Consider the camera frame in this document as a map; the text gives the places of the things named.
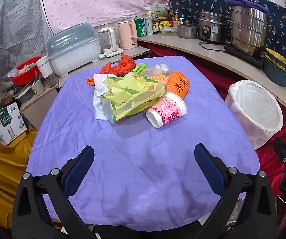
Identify white glass kettle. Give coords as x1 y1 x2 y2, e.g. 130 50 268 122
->
97 26 122 59

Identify red plastic basin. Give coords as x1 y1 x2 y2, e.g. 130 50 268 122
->
8 56 44 85

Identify dish drainer with grey lid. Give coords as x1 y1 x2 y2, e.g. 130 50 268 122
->
46 22 101 77

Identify nested blue yellow bowls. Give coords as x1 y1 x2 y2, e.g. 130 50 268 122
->
261 47 286 88

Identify yellow cloth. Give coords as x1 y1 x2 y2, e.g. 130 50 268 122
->
0 124 58 229

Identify clear food container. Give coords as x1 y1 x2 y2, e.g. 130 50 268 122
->
160 27 178 36

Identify orange printed plastic bag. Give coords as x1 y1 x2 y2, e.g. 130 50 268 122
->
165 72 191 100

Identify black power cable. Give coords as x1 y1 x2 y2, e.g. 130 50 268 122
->
198 42 227 53

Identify white paper towel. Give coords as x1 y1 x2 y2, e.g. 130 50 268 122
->
93 73 118 120

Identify small steel pot with lid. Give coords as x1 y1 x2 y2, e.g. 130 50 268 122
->
176 20 199 39

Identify purple cloth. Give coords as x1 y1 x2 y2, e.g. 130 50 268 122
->
226 0 270 15

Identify steel rice cooker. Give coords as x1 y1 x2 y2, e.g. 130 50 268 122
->
198 10 231 46

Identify grey plastic sheet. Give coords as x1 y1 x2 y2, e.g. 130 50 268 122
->
0 0 52 77

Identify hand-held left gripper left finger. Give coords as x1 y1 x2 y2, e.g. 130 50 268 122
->
11 145 101 239

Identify dark sauce bottle white label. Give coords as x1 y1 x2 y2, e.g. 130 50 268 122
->
152 11 160 34

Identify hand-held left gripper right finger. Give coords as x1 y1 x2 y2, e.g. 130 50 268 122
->
194 143 284 239

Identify pink printed paper cup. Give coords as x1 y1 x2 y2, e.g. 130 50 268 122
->
145 92 188 129

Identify curved wooden counter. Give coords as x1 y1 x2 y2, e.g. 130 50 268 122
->
137 33 286 140

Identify dark blue printed cloth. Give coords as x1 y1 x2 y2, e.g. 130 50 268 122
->
169 0 286 65

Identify purple tablecloth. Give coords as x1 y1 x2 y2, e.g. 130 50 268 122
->
26 55 259 232

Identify red-orange plastic bag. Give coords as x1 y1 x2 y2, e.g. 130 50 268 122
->
86 54 136 86

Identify large steel steamer pot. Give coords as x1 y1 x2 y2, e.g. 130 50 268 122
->
225 4 276 58

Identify white ceramic cup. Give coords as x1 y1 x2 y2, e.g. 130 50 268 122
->
30 78 45 95

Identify green cardboard box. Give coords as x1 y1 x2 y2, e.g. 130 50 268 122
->
130 63 149 75

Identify pink electric kettle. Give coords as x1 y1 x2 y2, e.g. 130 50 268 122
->
118 20 137 50

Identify yellow-green plastic bag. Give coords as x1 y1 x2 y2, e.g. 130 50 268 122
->
100 74 168 124

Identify black induction cooker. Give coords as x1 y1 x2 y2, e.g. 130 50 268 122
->
224 44 264 70

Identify dark red cloth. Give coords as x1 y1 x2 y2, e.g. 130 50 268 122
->
139 42 286 197

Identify dark bottle red label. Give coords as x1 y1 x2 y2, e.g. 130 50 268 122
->
166 7 173 28

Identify clear plastic bag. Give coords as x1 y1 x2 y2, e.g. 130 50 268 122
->
143 63 171 79

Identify bin with white liner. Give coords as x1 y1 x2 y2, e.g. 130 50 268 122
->
225 80 284 150

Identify green tin can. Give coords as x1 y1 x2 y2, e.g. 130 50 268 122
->
135 19 146 38

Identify clear jar with white lid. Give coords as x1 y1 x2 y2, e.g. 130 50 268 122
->
36 55 53 79

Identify printed cardboard box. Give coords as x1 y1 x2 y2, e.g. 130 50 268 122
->
0 102 28 146

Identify pink dotted sheet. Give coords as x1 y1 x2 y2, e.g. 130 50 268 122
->
38 0 178 34

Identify wooden side table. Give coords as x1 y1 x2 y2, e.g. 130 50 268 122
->
19 46 152 120

